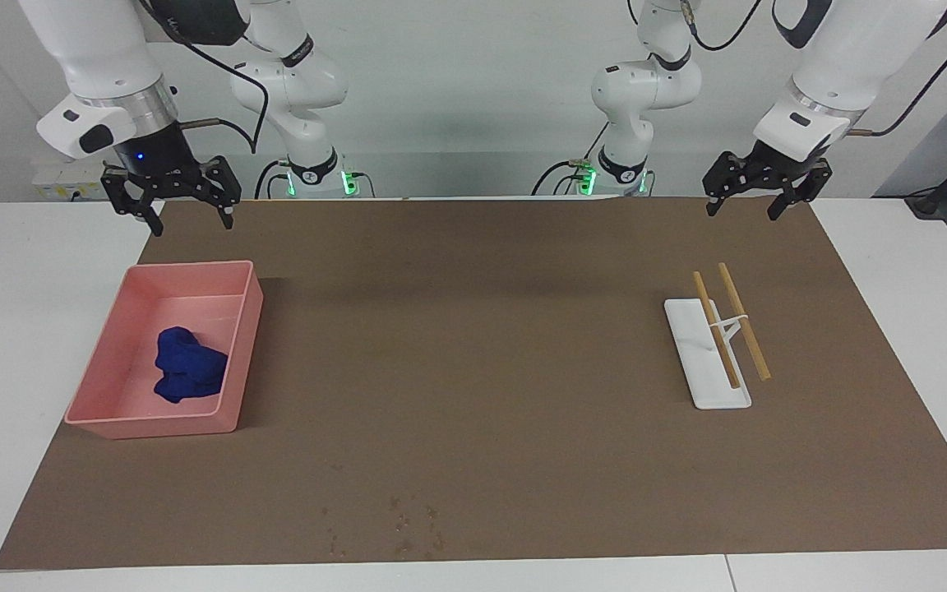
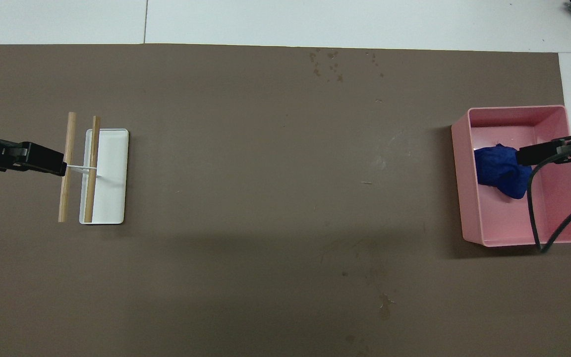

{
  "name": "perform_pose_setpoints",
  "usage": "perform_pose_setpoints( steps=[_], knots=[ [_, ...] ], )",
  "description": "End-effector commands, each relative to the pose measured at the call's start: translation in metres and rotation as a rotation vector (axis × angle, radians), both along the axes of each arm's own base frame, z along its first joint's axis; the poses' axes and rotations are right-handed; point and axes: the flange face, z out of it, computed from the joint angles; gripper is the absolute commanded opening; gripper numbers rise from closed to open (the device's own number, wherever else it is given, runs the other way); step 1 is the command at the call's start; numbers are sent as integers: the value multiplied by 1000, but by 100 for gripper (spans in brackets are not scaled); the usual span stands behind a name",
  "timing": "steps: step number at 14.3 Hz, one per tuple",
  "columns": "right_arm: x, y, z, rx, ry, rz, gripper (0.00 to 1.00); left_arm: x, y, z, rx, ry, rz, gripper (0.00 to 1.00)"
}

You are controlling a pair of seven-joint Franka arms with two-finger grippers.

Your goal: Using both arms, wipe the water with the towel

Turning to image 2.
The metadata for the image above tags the blue towel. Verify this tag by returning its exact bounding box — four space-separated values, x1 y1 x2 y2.
474 144 533 200

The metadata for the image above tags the pink plastic bin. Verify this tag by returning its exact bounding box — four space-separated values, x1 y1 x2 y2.
451 105 571 247

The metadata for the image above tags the brown table mat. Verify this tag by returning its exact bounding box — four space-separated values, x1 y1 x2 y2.
0 44 571 357

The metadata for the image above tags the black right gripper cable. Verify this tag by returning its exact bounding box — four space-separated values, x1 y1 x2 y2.
527 149 571 254

